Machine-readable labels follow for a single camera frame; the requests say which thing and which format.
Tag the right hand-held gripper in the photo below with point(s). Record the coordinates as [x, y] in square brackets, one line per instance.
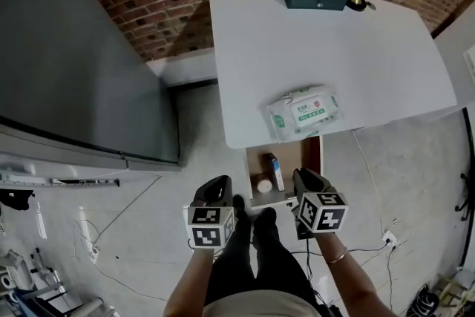
[323, 213]

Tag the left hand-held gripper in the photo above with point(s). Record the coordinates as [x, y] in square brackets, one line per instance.
[209, 226]

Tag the blue and white box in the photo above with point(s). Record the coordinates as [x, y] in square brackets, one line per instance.
[277, 170]

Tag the wooden drawer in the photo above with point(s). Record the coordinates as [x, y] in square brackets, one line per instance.
[258, 163]

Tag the person's right forearm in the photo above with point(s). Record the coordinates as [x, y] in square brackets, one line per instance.
[352, 282]

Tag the person's left forearm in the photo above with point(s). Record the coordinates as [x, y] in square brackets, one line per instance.
[189, 282]

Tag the white round bottle cap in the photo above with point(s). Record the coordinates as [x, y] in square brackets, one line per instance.
[264, 186]

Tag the white green wet wipes pack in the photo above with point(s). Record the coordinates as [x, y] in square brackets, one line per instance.
[304, 113]

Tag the person's left leg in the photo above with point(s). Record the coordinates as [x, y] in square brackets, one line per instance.
[234, 263]

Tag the person's leg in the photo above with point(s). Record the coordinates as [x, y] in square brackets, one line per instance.
[234, 263]
[282, 263]

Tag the person's right leg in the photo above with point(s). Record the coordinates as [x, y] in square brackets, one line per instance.
[282, 263]

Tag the white power strip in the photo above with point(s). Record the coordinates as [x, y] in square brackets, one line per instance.
[95, 252]
[389, 238]

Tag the person's light shirt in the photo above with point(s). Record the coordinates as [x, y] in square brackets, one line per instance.
[259, 308]

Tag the white desk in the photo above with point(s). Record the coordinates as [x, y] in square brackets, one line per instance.
[297, 48]

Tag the black office chair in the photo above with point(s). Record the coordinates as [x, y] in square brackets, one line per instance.
[467, 196]

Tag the light wooden stool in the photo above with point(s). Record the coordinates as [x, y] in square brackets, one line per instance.
[452, 291]

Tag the black fabric item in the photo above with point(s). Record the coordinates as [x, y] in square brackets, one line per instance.
[15, 198]

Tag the tall refrigerator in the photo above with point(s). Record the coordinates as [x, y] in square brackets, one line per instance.
[74, 48]

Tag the white machine parts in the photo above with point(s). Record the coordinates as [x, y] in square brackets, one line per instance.
[22, 271]

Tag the blue cart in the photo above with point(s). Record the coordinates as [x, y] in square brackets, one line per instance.
[29, 302]

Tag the silver metal rail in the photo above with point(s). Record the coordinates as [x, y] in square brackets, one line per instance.
[85, 182]

